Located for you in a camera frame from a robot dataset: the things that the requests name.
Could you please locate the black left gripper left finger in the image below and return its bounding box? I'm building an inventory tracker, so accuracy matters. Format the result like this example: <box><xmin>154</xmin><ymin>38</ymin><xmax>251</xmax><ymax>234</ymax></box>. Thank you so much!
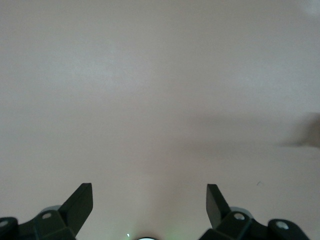
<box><xmin>0</xmin><ymin>183</ymin><xmax>94</xmax><ymax>240</ymax></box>

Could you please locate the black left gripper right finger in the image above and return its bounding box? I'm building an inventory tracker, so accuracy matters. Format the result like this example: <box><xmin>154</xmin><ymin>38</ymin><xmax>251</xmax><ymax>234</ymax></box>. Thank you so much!
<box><xmin>199</xmin><ymin>184</ymin><xmax>311</xmax><ymax>240</ymax></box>

